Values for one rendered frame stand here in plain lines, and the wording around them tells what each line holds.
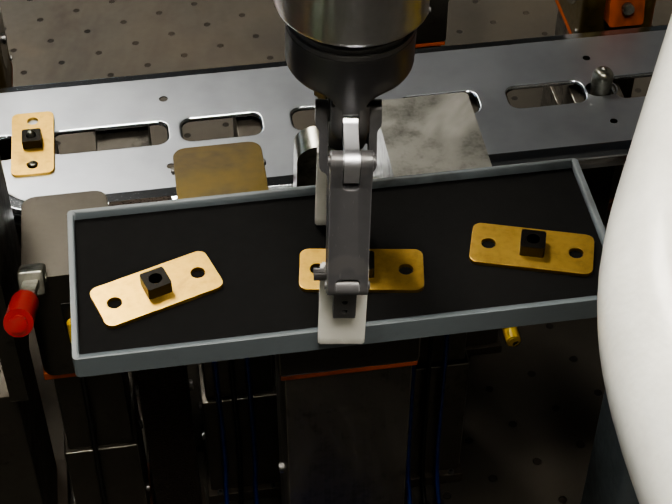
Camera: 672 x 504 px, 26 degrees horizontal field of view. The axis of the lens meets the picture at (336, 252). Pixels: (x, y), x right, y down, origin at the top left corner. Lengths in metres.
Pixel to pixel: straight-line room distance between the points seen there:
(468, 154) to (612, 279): 0.61
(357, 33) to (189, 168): 0.42
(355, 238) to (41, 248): 0.36
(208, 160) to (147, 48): 0.75
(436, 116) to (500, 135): 0.17
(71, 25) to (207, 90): 0.63
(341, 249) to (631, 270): 0.33
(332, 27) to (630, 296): 0.30
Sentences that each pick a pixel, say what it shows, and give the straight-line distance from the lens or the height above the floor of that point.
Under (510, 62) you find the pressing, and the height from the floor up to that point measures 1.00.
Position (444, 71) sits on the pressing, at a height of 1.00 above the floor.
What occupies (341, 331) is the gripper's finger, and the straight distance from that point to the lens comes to 0.93.
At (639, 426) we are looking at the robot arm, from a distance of 0.52.
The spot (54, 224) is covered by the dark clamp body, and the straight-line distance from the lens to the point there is 1.15.
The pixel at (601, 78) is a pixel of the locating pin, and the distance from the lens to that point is 1.39.
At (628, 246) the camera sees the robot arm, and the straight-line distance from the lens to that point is 0.55.
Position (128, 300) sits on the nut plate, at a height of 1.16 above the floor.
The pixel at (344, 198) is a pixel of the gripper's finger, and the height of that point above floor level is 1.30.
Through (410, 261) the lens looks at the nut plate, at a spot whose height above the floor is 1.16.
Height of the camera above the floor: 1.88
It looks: 46 degrees down
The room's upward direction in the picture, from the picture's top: straight up
